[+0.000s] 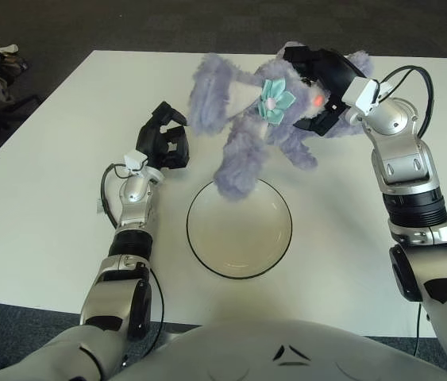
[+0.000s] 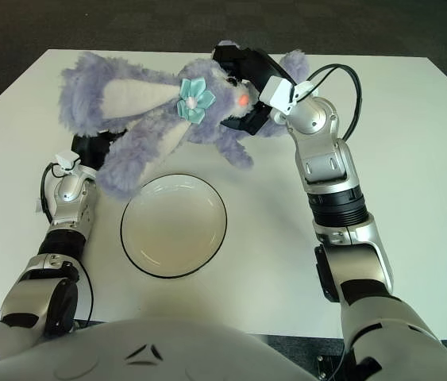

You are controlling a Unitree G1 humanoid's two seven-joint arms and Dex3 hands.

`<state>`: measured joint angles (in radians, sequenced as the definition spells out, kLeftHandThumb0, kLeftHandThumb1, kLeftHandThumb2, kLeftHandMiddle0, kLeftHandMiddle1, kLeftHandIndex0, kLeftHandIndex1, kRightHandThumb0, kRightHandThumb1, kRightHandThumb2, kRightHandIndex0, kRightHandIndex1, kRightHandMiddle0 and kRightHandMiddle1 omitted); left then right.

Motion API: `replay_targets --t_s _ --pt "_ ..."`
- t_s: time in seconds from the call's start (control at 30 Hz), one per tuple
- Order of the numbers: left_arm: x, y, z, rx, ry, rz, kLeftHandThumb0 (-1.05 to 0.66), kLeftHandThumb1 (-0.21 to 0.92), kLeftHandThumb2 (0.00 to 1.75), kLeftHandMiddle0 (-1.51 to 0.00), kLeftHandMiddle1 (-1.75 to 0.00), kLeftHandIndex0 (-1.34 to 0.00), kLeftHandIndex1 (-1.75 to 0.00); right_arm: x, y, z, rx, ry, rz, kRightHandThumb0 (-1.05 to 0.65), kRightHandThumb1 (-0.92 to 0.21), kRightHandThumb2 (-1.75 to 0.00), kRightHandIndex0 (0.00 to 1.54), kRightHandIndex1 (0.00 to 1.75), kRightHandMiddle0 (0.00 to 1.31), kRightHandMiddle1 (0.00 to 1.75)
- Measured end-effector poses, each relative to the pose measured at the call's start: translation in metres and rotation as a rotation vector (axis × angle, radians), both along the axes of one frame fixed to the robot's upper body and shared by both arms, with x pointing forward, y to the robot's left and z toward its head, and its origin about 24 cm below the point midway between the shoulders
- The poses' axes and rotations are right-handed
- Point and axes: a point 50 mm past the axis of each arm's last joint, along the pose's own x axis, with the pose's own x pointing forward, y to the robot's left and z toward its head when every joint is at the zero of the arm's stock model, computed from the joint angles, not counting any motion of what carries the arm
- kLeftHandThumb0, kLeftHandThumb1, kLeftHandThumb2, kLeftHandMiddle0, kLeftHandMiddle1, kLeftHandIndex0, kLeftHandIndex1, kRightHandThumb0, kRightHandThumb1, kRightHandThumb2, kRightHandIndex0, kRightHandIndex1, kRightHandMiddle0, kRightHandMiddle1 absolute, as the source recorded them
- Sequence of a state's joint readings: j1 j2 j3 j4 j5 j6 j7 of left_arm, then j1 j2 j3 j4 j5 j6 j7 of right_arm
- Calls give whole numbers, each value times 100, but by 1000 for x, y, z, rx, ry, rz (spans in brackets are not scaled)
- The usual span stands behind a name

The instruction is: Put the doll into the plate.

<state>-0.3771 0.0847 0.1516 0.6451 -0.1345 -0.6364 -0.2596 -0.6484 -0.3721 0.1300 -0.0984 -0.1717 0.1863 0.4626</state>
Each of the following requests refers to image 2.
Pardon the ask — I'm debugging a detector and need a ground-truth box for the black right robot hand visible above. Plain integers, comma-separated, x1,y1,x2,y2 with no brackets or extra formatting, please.
211,40,299,137

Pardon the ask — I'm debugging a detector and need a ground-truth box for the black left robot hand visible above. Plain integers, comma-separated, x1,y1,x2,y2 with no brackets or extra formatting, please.
71,130,125,170

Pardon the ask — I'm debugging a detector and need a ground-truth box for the purple plush bunny doll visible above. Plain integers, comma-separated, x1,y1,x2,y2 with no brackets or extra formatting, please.
58,39,311,202

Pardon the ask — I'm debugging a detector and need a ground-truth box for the white plate with black rim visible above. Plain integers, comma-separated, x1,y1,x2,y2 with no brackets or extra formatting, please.
119,172,229,279

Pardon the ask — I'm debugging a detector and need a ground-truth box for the grey robot torso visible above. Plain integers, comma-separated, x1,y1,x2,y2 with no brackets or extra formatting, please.
0,317,319,381

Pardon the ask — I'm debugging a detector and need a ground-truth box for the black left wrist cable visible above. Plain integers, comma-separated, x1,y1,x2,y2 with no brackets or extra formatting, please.
38,162,65,227

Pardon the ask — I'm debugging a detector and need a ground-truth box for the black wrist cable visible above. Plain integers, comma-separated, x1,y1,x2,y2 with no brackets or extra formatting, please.
294,63,363,142
38,162,65,227

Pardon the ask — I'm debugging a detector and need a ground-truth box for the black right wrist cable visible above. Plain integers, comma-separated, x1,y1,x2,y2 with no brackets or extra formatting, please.
294,63,363,142

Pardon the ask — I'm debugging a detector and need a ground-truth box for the thin black left elbow cable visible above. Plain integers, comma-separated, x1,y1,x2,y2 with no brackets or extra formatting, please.
74,261,95,326

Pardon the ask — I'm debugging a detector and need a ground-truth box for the black metal bracket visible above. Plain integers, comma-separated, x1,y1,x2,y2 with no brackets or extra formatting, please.
314,352,357,381

